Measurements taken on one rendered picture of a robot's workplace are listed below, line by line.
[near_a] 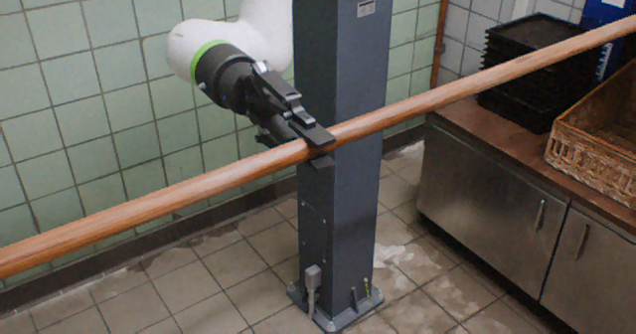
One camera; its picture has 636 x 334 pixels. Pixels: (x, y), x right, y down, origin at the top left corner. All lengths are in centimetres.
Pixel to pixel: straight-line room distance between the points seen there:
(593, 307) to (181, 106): 149
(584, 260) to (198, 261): 136
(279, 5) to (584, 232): 117
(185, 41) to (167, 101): 114
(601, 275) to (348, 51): 100
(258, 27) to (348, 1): 43
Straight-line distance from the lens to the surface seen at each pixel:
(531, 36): 209
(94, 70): 198
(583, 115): 198
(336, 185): 167
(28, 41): 191
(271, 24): 104
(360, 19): 148
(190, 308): 218
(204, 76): 91
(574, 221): 189
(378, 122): 80
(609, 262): 189
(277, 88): 78
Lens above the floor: 161
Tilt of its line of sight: 35 degrees down
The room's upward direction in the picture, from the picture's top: straight up
